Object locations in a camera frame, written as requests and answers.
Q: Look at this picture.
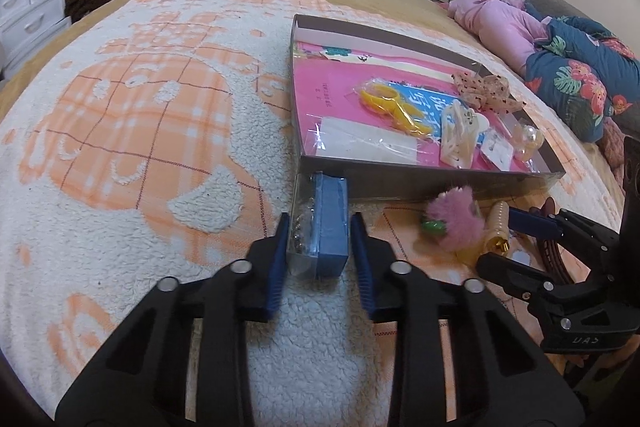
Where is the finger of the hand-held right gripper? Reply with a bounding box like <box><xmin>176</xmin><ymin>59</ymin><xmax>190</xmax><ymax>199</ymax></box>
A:
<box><xmin>510</xmin><ymin>207</ymin><xmax>621</xmax><ymax>265</ymax></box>
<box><xmin>475</xmin><ymin>252</ymin><xmax>558</xmax><ymax>305</ymax></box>

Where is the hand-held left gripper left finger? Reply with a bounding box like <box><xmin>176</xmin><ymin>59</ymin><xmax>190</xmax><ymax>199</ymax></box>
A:
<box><xmin>54</xmin><ymin>212</ymin><xmax>293</xmax><ymax>427</ymax></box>

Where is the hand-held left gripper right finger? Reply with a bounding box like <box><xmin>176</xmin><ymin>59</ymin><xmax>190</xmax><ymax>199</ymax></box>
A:
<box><xmin>349</xmin><ymin>212</ymin><xmax>586</xmax><ymax>427</ymax></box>

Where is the clear case with blue foam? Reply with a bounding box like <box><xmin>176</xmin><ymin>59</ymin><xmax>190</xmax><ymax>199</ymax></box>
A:
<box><xmin>287</xmin><ymin>172</ymin><xmax>350</xmax><ymax>280</ymax></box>

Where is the white earring card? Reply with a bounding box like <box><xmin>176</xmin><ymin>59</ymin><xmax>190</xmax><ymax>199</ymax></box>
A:
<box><xmin>480</xmin><ymin>132</ymin><xmax>516</xmax><ymax>172</ymax></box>

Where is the clear pearl bauble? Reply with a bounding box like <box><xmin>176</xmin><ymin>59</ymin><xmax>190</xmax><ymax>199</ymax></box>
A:
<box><xmin>510</xmin><ymin>122</ymin><xmax>546</xmax><ymax>164</ymax></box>

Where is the grey shallow cardboard box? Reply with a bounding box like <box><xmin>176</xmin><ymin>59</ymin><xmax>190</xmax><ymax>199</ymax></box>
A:
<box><xmin>290</xmin><ymin>13</ymin><xmax>566</xmax><ymax>202</ymax></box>

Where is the clear hair claw clip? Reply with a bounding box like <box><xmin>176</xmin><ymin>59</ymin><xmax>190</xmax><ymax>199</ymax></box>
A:
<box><xmin>440</xmin><ymin>102</ymin><xmax>492</xmax><ymax>168</ymax></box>

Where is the white packet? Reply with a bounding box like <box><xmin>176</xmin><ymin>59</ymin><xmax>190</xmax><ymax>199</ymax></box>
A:
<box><xmin>315</xmin><ymin>117</ymin><xmax>422</xmax><ymax>165</ymax></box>

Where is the spotted beige scrunchie bow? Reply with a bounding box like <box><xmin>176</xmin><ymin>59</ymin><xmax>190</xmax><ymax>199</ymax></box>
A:
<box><xmin>451</xmin><ymin>71</ymin><xmax>523</xmax><ymax>114</ymax></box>

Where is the yellow hair clip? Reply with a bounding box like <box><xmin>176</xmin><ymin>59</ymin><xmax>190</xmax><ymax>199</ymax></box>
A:
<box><xmin>345</xmin><ymin>77</ymin><xmax>437</xmax><ymax>140</ymax></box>

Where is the pink knit blanket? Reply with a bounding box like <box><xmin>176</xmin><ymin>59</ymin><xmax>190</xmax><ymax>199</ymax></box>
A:
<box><xmin>597</xmin><ymin>127</ymin><xmax>632</xmax><ymax>168</ymax></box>

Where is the floral blue quilt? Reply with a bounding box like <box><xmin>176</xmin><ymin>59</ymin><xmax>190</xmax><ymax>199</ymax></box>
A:
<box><xmin>524</xmin><ymin>16</ymin><xmax>640</xmax><ymax>144</ymax></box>

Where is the blue printed card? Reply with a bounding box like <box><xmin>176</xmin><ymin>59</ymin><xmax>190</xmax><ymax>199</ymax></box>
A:
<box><xmin>385</xmin><ymin>81</ymin><xmax>487</xmax><ymax>144</ymax></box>

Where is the orange white plaid blanket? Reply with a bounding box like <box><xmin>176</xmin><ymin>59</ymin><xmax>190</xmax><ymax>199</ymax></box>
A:
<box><xmin>0</xmin><ymin>0</ymin><xmax>621</xmax><ymax>427</ymax></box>

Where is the pink cloth bundle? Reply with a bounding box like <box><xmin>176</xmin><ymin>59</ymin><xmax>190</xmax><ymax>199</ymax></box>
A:
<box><xmin>446</xmin><ymin>0</ymin><xmax>552</xmax><ymax>78</ymax></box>

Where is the dark brown cloth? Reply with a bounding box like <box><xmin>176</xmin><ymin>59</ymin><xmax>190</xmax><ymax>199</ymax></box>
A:
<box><xmin>65</xmin><ymin>0</ymin><xmax>119</xmax><ymax>21</ymax></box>

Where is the white drawer cabinet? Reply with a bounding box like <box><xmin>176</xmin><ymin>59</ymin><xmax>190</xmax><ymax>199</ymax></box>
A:
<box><xmin>0</xmin><ymin>0</ymin><xmax>72</xmax><ymax>58</ymax></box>

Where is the pink fluffy pom hair tie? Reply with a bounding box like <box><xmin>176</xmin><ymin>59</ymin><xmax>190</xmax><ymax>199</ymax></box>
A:
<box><xmin>422</xmin><ymin>186</ymin><xmax>488</xmax><ymax>254</ymax></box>

